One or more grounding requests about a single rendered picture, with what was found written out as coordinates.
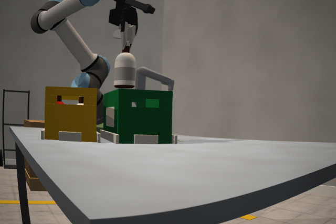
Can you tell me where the white bottle with grey label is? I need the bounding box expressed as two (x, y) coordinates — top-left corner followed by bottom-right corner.
(114, 43), (136, 89)

